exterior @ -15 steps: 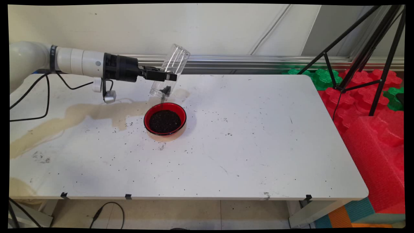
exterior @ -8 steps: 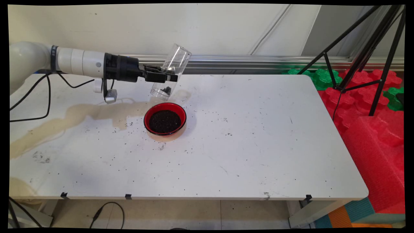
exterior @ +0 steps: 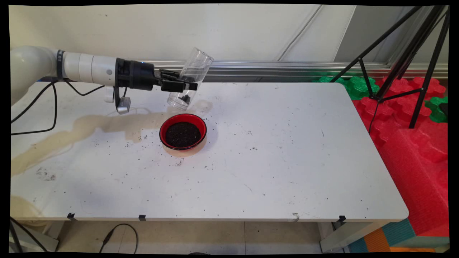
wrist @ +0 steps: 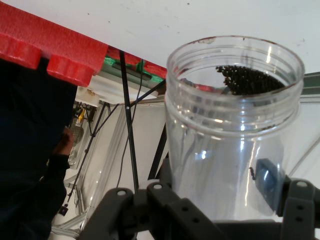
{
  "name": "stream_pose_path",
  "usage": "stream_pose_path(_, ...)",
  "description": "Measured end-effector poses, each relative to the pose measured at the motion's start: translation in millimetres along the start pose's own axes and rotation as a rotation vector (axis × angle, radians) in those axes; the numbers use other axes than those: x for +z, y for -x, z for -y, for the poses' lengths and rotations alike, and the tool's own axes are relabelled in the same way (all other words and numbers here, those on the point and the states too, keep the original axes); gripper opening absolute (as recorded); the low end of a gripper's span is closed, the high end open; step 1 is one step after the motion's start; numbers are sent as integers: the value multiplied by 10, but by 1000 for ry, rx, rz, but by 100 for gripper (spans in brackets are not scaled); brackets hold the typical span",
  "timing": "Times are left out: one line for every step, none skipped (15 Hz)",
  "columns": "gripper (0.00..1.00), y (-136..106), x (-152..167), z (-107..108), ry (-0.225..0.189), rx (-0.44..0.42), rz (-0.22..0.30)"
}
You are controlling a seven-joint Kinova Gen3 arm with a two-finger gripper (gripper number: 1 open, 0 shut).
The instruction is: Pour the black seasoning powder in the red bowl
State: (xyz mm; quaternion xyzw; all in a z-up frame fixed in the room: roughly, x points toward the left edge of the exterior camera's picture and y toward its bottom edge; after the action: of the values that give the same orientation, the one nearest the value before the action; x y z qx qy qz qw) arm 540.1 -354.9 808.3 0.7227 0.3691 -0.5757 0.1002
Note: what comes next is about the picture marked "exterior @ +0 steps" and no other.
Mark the large black tripod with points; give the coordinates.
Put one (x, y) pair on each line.
(428, 71)

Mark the red and green cloth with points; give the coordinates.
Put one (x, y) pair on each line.
(391, 107)

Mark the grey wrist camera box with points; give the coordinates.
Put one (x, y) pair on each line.
(123, 105)

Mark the aluminium rail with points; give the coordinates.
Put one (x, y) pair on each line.
(269, 66)

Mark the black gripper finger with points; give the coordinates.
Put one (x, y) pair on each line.
(168, 74)
(177, 86)

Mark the white table leg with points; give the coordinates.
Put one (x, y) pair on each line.
(46, 242)
(348, 234)

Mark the black seeds pile in bowl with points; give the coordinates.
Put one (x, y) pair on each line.
(183, 134)

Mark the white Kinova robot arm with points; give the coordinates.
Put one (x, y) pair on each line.
(82, 68)

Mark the teal foam mat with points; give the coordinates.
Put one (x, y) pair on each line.
(400, 231)

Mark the clear plastic jar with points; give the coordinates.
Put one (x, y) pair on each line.
(195, 64)

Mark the green foam puzzle tile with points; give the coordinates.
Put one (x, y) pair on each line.
(358, 87)
(435, 109)

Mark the orange foam mat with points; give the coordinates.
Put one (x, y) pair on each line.
(376, 240)

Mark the white wall conduit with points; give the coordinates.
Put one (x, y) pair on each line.
(299, 34)

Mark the red bowl with black rim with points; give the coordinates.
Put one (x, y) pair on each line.
(164, 134)

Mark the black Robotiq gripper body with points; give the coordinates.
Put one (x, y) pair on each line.
(138, 76)

